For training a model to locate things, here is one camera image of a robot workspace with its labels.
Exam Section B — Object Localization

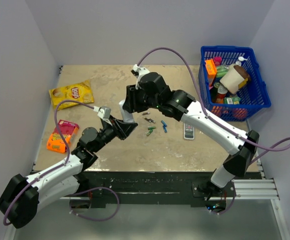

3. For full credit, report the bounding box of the grey buttoned remote control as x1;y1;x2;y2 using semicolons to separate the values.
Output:
183;123;195;141

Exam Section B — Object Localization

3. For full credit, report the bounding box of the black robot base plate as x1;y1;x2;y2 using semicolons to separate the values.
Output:
52;170;238;210

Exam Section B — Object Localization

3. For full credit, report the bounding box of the red can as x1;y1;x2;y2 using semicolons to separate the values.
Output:
214;84;228;104

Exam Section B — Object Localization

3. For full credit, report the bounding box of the orange pink candy box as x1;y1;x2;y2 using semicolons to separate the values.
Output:
46;119;80;154

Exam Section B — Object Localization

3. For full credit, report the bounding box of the aluminium rail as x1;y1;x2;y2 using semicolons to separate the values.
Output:
233;179;280;200

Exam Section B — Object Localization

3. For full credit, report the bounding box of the pink box in basket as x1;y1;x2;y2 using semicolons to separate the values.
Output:
213;56;222;67

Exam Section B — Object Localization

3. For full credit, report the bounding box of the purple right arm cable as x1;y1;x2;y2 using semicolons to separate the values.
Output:
137;46;290;166

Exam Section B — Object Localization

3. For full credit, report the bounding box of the blue plastic basket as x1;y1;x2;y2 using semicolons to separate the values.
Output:
198;45;271;122

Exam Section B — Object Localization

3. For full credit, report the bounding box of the orange box in basket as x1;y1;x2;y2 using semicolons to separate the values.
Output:
205;59;217;87

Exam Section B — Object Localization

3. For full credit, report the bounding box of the white remote control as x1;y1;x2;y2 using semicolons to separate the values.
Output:
119;100;135;123

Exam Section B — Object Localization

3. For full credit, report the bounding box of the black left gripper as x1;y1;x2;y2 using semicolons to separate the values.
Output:
93;114;137;153

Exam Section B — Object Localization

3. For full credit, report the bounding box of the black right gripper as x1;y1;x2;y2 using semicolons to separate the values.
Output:
122;83;161;114

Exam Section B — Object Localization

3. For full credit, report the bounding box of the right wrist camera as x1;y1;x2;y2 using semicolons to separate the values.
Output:
131;64;150;89

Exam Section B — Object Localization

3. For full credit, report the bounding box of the green box in basket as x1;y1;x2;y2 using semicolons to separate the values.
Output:
224;96;241;105

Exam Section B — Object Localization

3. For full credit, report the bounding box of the paper cup with brown lid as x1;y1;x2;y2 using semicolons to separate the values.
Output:
220;64;252;94

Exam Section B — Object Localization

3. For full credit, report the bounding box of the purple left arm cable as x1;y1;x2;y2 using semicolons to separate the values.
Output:
2;100;97;226

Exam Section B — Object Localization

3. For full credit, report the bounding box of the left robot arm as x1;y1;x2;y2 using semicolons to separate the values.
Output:
0;116;138;229

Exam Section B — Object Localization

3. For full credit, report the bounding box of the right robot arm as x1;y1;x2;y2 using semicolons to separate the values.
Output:
119;72;259;197

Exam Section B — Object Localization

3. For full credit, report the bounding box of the white pump bottle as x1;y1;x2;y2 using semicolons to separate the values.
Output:
235;56;248;66

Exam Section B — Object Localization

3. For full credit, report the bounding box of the green bottle in basket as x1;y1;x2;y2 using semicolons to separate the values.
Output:
216;65;229;78

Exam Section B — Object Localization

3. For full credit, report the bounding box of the yellow Lays chips bag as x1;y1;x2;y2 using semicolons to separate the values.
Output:
49;79;94;110

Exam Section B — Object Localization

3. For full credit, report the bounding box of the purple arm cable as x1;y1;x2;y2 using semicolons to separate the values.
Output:
137;46;290;166
2;100;97;226

